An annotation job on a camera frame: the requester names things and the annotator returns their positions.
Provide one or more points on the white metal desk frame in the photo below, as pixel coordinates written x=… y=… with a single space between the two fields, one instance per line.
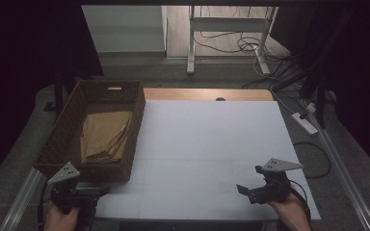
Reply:
x=228 y=24

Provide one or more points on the white table mat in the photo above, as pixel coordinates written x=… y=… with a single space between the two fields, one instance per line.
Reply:
x=221 y=154

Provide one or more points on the brown wicker basket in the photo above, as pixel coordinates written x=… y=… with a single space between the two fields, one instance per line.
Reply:
x=67 y=128

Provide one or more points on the white power strip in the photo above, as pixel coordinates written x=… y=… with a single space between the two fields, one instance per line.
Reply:
x=304 y=123

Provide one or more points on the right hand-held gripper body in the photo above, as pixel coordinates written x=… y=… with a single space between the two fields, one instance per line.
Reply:
x=274 y=186

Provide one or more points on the person's left hand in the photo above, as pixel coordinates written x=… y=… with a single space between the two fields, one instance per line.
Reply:
x=59 y=219

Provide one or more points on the white cabinet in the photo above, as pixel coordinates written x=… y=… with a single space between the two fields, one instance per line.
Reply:
x=125 y=29

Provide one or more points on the tan pants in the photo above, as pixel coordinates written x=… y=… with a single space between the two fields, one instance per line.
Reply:
x=104 y=134

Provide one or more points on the grey metal rail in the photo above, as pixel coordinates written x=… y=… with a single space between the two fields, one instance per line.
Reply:
x=347 y=183
x=21 y=202

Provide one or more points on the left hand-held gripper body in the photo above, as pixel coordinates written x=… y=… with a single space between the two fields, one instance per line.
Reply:
x=67 y=192

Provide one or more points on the black curtain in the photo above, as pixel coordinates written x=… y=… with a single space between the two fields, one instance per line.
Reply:
x=29 y=48
x=359 y=64

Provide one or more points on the person's right hand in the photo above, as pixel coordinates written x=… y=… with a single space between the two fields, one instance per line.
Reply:
x=290 y=213

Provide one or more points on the black metal stand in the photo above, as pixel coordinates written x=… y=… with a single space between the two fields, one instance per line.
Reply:
x=320 y=102
x=58 y=93

